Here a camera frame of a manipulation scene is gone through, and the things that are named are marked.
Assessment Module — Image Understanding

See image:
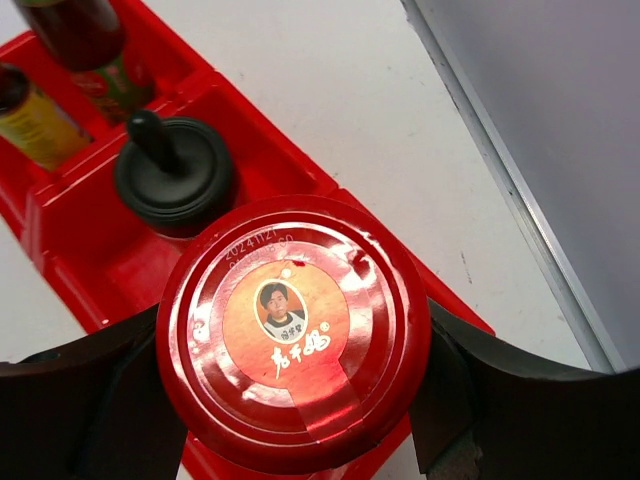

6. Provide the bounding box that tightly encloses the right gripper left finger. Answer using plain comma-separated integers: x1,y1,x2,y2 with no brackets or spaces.
1,307,187,479

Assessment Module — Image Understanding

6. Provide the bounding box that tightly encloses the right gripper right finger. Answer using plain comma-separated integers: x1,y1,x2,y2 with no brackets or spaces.
409,301,639,479

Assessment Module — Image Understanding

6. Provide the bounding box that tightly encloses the red lid chili jar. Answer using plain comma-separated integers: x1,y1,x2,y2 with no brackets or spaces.
156,195,431,475

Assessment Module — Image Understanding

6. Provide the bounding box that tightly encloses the black top pepper grinder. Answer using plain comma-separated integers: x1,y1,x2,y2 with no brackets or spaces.
114,110,239,240

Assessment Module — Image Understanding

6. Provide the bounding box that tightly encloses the brown cap yellow label bottle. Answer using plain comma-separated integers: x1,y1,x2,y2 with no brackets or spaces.
1,63,93,171

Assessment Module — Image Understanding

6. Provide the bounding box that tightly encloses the yellow cap chili sauce bottle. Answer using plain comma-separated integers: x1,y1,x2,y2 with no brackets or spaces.
15,0,154,125

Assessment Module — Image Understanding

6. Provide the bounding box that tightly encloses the red plastic divided tray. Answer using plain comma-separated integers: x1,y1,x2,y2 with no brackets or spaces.
0,0,496,480

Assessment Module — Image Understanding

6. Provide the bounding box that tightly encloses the aluminium table frame rail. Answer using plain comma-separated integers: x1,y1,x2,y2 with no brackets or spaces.
403,1,629,373

